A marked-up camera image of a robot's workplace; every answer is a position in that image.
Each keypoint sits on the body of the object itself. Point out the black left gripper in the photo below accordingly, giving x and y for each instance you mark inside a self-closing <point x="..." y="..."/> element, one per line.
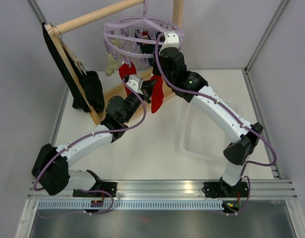
<point x="147" y="89"/>

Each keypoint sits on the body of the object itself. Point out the red sock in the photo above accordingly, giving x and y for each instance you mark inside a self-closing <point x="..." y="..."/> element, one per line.
<point x="126" y="70"/>
<point x="157" y="93"/>

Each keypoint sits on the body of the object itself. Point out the cream sock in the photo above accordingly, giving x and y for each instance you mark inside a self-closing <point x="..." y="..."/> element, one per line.
<point x="115" y="42"/>
<point x="111" y="66"/>

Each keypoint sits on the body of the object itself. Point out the purple round clip hanger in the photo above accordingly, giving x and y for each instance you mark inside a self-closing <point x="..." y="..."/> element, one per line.
<point x="123" y="28"/>

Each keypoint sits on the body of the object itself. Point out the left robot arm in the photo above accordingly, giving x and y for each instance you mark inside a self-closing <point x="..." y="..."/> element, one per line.
<point x="52" y="169"/>

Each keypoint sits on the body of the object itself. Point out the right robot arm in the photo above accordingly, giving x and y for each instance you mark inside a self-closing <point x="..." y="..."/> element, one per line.
<point x="194" y="89"/>

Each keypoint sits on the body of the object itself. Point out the black shorts on hanger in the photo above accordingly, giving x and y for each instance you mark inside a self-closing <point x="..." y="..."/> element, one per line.
<point x="93" y="90"/>

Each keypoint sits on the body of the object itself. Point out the wooden rack base tray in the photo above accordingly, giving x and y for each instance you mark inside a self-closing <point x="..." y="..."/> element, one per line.
<point x="122" y="108"/>

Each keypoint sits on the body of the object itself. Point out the white plastic basket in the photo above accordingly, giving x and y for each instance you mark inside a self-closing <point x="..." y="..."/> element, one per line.
<point x="202" y="137"/>

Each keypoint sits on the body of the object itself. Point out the wooden rack top rod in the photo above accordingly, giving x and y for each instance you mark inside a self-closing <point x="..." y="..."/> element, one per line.
<point x="94" y="16"/>

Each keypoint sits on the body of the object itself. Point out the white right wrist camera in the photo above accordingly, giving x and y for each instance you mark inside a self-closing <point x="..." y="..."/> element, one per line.
<point x="171" y="40"/>

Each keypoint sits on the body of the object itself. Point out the wooden rack left post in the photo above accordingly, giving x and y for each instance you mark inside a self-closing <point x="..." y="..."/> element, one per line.
<point x="67" y="69"/>

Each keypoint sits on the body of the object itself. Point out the wooden rack post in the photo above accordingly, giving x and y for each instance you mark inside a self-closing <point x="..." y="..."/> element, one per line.
<point x="67" y="69"/>
<point x="177" y="14"/>

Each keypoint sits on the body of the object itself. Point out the wooden rack right post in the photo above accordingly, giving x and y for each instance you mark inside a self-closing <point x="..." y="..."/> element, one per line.
<point x="177" y="14"/>

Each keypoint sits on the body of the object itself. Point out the aluminium mounting rail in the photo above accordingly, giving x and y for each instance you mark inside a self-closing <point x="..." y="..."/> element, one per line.
<point x="261" y="189"/>

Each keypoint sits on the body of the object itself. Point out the white slotted cable duct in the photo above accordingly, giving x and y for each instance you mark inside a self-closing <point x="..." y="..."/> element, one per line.
<point x="133" y="204"/>

